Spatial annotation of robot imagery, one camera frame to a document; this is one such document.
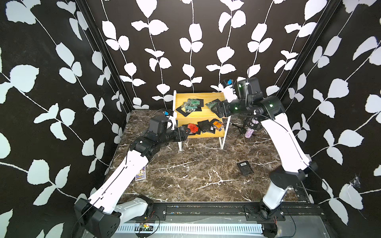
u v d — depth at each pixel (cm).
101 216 36
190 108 75
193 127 88
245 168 90
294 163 43
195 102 78
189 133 86
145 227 70
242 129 101
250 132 88
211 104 78
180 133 63
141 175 84
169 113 64
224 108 57
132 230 70
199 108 76
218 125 90
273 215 68
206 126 90
